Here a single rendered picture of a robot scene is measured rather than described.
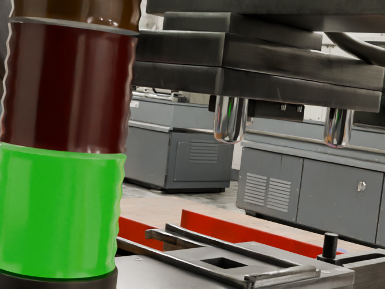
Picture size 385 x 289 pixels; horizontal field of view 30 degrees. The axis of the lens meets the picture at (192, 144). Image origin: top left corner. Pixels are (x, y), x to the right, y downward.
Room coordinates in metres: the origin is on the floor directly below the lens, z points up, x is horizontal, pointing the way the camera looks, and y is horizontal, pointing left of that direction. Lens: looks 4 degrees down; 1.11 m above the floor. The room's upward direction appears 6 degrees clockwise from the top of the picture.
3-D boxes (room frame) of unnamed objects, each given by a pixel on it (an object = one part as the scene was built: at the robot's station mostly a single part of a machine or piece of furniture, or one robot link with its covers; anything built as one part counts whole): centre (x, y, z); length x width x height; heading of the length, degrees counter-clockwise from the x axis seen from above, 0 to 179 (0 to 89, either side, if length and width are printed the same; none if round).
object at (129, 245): (0.49, 0.00, 0.98); 0.13 x 0.01 x 0.03; 46
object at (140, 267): (0.50, -0.03, 0.98); 0.20 x 0.10 x 0.01; 136
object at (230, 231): (0.75, -0.05, 0.93); 0.25 x 0.12 x 0.06; 46
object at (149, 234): (0.60, 0.00, 0.98); 0.07 x 0.02 x 0.01; 46
